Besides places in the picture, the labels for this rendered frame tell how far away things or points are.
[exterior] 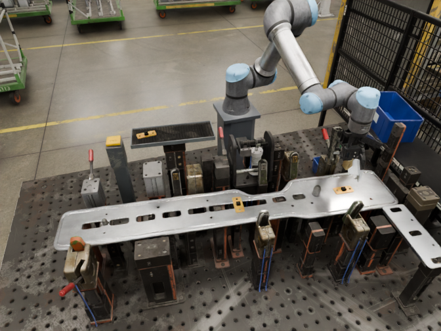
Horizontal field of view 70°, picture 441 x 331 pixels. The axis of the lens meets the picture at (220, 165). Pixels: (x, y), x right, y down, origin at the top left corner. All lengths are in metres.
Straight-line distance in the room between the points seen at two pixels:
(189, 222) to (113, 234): 0.29
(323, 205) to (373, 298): 0.44
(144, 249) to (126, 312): 0.35
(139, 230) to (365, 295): 0.96
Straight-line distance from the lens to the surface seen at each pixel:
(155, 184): 1.33
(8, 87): 4.71
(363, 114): 1.20
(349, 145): 1.28
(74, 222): 1.37
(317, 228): 1.30
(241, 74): 1.60
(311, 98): 1.14
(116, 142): 1.45
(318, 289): 1.49
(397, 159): 1.70
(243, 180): 1.47
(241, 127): 1.71
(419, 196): 1.49
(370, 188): 1.53
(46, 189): 2.07
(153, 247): 1.16
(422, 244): 1.39
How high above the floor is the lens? 1.95
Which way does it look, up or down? 39 degrees down
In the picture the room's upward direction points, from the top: straight up
